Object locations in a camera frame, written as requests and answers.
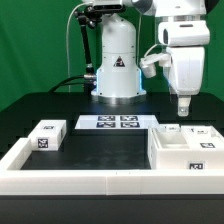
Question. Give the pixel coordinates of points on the gripper finger with silver tip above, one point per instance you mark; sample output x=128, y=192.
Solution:
x=183, y=105

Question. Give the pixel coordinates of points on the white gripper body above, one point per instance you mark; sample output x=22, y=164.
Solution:
x=186, y=70

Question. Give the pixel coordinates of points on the white cabinet door panel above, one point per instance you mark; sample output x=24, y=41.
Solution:
x=203, y=137
x=169, y=128

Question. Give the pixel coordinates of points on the white cabinet body box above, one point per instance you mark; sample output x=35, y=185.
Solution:
x=169, y=150

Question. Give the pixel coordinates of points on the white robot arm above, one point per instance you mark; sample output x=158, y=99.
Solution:
x=181, y=31

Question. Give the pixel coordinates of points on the white cabinet top block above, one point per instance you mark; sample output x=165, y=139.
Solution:
x=48, y=135

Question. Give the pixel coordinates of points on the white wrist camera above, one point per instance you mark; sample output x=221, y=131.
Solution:
x=148, y=61

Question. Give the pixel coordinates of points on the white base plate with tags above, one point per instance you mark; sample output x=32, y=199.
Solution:
x=114, y=122

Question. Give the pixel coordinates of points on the black camera bar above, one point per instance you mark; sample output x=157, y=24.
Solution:
x=117, y=8

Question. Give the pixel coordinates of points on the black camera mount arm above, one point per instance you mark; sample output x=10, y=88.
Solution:
x=87, y=18

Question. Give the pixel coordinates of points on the white U-shaped workspace frame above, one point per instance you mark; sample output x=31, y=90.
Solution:
x=14, y=180

